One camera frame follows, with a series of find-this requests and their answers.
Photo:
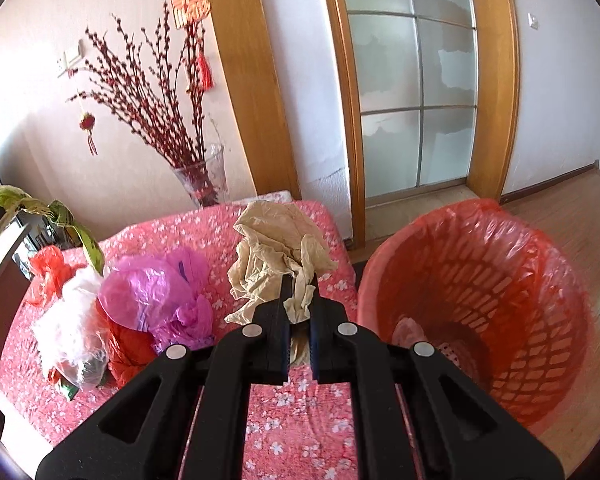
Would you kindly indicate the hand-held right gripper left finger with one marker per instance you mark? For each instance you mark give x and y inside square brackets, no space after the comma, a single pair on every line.
[271,350]

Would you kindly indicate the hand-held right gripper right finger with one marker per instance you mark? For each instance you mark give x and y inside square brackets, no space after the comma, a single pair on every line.
[325,350]

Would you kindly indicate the beige plastic bag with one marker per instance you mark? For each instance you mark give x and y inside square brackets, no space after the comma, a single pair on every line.
[265,255]

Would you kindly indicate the red basket with plastic liner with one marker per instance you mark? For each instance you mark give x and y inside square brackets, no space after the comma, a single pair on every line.
[505,310]

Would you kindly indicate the pink floral tablecloth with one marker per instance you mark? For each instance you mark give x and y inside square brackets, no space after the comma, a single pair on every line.
[290,425]

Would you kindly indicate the pale plastic bag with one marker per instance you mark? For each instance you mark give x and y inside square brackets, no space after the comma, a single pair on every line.
[412,332]

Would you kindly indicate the purple plastic bag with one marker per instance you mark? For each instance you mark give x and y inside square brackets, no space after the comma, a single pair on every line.
[150,295]

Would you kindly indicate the clear glass vase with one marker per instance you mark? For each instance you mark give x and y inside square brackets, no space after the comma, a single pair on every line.
[205,180]

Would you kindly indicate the white plastic bag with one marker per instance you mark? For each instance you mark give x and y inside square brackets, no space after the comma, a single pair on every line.
[65,330]

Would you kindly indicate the small green packet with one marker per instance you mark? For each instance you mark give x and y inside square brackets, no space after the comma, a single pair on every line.
[67,389]

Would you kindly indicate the green leafy plant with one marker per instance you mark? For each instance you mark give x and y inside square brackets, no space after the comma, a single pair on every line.
[80,232]

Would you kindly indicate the red berry branches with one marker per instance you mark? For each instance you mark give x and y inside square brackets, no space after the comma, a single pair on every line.
[170,125]

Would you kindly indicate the frosted glass wooden door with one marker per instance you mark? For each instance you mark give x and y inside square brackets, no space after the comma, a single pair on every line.
[390,70]

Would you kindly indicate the small red knot ornament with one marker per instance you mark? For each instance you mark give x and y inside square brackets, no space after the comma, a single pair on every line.
[87,122]

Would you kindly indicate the red gold tassel ornament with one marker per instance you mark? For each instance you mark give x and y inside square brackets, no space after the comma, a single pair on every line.
[192,5]

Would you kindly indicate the wooden door frame post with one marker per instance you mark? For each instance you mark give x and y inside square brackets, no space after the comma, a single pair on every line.
[245,85]

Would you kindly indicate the white double wall switch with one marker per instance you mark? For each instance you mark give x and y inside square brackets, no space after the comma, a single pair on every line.
[71,62]

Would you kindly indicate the small white wall switch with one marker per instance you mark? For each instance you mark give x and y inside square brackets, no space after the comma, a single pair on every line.
[534,19]

